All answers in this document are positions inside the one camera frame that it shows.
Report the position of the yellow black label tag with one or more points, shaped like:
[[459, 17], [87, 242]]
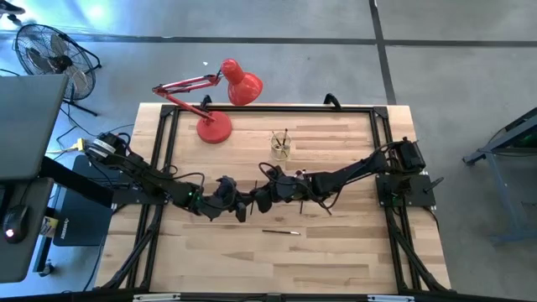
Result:
[[49, 226]]

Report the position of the grey flat desk panel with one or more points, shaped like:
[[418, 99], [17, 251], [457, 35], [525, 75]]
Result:
[[29, 126]]

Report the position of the black computer mouse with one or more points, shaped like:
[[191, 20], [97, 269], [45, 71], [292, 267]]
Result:
[[14, 222]]

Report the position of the black aluminium table frame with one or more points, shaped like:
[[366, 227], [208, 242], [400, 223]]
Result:
[[272, 108]]

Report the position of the black desk support beam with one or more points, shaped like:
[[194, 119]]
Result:
[[75, 180]]

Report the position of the black round-head makeup brush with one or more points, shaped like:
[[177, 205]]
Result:
[[285, 135]]

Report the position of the red desk lamp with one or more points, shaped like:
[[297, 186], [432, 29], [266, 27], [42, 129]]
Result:
[[215, 129]]

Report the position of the black chair caster leg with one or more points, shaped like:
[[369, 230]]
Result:
[[12, 9]]

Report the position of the black Husky case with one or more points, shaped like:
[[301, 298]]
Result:
[[79, 218]]

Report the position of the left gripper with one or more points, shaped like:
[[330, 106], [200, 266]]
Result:
[[224, 193]]

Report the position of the yellow power plug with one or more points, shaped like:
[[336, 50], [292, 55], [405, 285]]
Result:
[[77, 146]]

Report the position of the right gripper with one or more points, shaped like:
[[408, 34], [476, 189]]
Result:
[[291, 189]]

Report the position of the dark grey desk top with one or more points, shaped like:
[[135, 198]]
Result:
[[25, 260]]

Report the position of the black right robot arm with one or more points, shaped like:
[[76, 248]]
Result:
[[348, 174]]

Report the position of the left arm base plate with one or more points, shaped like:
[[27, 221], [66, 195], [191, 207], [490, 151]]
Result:
[[130, 197]]

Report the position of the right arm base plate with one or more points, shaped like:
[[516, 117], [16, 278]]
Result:
[[415, 197]]

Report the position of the white bracket strip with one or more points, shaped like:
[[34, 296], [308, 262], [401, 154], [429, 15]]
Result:
[[390, 298], [155, 298]]

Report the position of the black floor fan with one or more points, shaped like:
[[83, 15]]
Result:
[[50, 52]]

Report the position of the blue-grey metal cart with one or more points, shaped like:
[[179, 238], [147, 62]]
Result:
[[503, 142]]

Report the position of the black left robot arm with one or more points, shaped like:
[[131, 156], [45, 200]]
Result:
[[147, 174]]

